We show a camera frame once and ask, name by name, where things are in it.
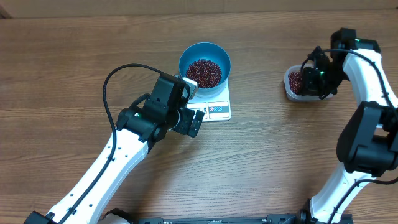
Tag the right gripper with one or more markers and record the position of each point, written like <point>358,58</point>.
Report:
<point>309,88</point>

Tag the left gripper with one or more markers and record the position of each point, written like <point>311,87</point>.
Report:
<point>188,115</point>

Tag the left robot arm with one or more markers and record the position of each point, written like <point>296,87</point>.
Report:
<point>134,134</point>

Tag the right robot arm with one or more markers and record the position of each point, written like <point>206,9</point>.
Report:
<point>367,146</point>

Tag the white digital kitchen scale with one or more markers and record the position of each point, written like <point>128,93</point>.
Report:
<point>214,102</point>

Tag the red beans in bowl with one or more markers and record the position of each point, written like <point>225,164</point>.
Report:
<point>205,72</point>

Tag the blue bowl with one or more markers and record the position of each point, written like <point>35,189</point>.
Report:
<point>206,50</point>

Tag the clear plastic container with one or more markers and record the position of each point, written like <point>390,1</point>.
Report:
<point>290,94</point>

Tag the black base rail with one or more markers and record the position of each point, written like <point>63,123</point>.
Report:
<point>217,220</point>

